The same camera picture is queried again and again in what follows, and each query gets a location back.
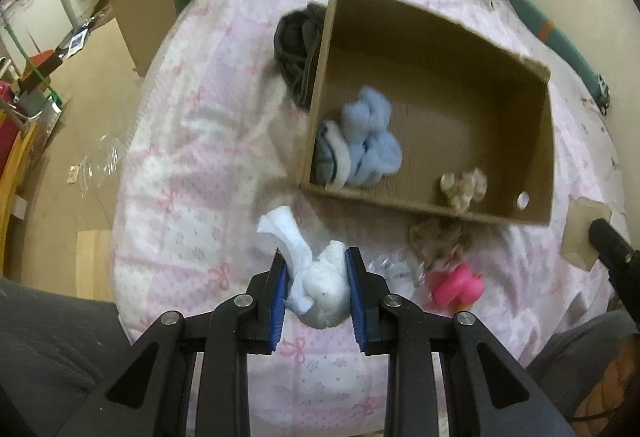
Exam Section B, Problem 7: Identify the red box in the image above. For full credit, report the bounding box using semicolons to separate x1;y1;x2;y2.
32;48;68;72

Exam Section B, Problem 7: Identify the cream beige sock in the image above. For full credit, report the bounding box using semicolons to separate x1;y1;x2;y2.
439;167;488;215

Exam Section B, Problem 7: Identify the tall cardboard box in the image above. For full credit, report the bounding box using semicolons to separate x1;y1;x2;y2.
107;0;178;78

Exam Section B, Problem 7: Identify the person's right leg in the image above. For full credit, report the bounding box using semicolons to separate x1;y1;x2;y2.
530;309;640;437

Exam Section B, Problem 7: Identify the person's leg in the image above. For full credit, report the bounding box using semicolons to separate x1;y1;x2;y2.
530;309;640;437
0;277;133;437

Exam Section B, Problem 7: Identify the small cardboard piece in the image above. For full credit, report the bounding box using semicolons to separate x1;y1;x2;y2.
560;196;613;272

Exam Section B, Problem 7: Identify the person's left leg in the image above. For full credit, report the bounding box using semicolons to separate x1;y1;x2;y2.
0;277;133;437

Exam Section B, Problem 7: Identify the pink patterned blanket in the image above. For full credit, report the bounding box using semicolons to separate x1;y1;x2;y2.
114;0;631;437

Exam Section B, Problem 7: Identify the pink toy duck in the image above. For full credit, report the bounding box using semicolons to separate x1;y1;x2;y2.
425;264;485;310

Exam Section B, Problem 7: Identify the teal bolster with orange band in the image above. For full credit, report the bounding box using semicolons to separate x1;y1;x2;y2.
502;0;612;115

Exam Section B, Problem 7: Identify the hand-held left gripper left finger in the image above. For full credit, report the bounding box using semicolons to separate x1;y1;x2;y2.
57;249;291;437

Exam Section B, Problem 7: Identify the dark grey cloth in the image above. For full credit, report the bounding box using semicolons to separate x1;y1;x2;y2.
273;3;328;110

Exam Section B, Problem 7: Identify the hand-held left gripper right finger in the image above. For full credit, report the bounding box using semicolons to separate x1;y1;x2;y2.
344;247;576;437

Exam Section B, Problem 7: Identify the clear plastic sheet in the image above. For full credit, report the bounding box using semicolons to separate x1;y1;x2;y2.
65;132;132;198

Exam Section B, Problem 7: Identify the blue and white sock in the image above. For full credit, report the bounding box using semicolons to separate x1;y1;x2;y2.
312;119;353;190

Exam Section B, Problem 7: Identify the brown fuzzy sock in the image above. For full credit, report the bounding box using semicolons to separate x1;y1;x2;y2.
409;217;473;273

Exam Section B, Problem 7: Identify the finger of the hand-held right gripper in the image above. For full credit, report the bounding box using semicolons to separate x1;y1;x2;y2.
587;217;640;308

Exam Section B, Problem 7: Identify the light blue plush toy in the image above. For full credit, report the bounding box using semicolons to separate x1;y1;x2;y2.
341;86;403;188

